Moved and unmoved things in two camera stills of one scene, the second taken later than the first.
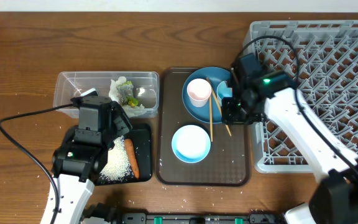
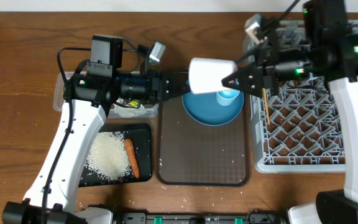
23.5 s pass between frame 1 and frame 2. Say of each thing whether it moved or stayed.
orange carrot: stayed
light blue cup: stayed
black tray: stayed
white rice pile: stayed
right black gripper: moved
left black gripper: moved
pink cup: moved
